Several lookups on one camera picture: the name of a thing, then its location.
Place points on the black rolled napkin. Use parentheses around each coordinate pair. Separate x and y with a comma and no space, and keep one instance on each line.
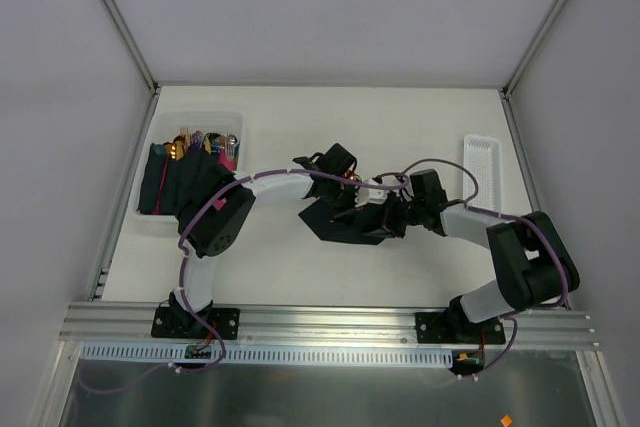
(191,167)

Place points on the aluminium mounting rail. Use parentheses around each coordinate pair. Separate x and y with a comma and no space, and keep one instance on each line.
(560,330)

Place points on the silver fork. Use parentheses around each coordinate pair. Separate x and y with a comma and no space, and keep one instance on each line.
(231,144)

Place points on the orange tape piece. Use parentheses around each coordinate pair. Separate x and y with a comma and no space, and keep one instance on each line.
(506,420)

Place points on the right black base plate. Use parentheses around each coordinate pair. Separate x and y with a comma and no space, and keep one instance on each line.
(440,328)

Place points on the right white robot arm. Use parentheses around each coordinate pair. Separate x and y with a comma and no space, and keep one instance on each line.
(532,266)

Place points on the gold fork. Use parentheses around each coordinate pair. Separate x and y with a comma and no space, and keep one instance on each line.
(182,142)

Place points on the dark rolled napkin left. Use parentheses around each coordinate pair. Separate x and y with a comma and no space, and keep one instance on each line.
(152,179)

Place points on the gold spoon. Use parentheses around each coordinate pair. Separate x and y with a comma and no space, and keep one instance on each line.
(352,179)

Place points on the white plastic basket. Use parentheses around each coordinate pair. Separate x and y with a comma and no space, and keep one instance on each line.
(208,130)

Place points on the dark navy paper napkin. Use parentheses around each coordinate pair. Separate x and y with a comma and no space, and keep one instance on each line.
(366,225)

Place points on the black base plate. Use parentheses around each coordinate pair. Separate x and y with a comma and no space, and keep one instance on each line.
(170,323)
(440,328)

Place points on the pink rolled napkin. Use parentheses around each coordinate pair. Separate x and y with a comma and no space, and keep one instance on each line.
(226,162)

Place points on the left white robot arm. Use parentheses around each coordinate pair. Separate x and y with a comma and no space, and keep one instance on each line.
(211,218)

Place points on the white slotted cable duct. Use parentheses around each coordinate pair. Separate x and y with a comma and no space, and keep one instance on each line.
(270,355)

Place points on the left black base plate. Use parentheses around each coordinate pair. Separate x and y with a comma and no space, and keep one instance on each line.
(170,323)

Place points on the small white perforated tray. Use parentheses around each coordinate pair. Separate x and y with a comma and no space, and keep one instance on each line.
(482,157)

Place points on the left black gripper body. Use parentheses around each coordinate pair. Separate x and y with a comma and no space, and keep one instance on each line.
(333,198)

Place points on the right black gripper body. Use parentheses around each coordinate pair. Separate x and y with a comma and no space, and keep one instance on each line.
(395,214)

